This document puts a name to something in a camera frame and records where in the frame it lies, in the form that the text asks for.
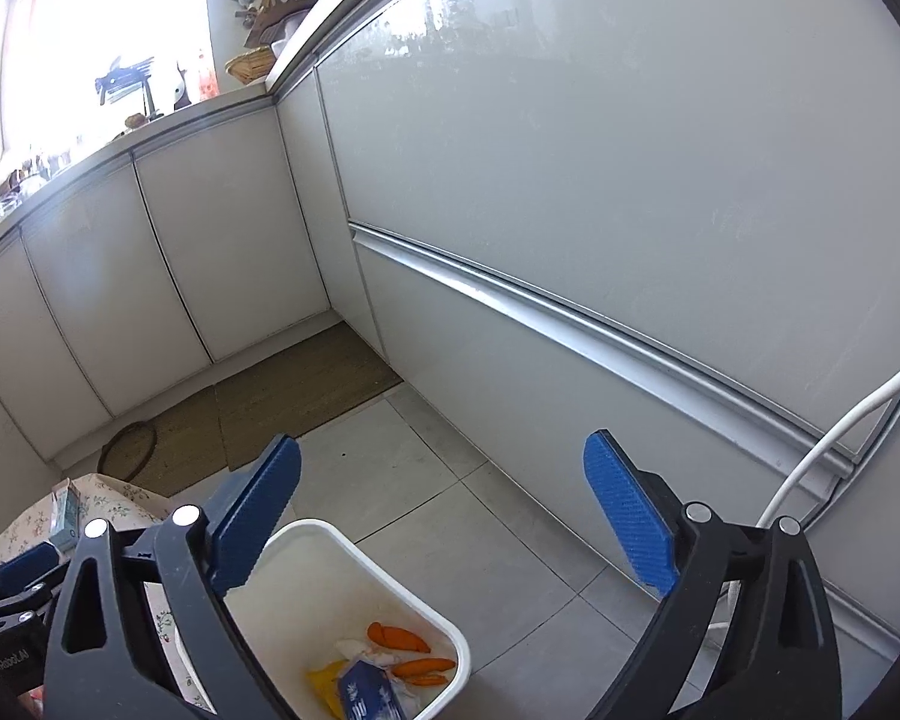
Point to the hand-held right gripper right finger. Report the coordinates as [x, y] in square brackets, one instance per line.
[630, 510]

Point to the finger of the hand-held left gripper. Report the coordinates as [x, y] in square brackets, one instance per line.
[22, 562]
[15, 615]

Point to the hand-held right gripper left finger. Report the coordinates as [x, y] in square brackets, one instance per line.
[259, 517]

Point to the light blue carton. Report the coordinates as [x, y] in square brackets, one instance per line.
[66, 521]

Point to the white trash bin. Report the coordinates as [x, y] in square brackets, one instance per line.
[330, 585]

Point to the white tissue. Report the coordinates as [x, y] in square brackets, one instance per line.
[352, 649]

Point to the yellow snack bag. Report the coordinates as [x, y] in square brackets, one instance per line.
[322, 682]

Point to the orange peel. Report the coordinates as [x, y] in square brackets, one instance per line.
[424, 667]
[397, 637]

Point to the blue snack packet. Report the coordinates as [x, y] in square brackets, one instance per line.
[367, 690]

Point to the small brown floor mat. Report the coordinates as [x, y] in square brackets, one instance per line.
[184, 442]

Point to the floral tablecloth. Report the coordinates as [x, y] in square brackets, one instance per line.
[112, 499]

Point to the large brown floor mat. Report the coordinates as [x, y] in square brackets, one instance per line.
[300, 390]

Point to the dark round floor mat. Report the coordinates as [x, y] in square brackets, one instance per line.
[116, 457]

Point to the white cabinet with doors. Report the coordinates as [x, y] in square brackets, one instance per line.
[157, 255]

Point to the white cabinet with drawers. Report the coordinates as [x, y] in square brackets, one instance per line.
[607, 202]

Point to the row of small ornaments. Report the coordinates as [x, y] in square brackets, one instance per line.
[30, 176]

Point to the white kitchen countertop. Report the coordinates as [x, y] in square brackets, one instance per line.
[157, 124]

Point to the red bottle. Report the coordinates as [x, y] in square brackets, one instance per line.
[207, 79]

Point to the wicker basket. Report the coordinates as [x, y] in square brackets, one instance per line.
[253, 66]

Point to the kitchen window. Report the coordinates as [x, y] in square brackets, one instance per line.
[82, 15]

